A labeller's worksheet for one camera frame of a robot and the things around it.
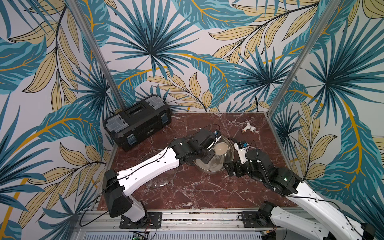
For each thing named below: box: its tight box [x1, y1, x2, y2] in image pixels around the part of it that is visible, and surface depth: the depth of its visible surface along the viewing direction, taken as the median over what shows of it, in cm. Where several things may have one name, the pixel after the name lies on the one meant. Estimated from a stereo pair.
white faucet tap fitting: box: [241, 122, 260, 133], surface depth 111 cm
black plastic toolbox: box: [103, 95, 173, 151], surface depth 95 cm
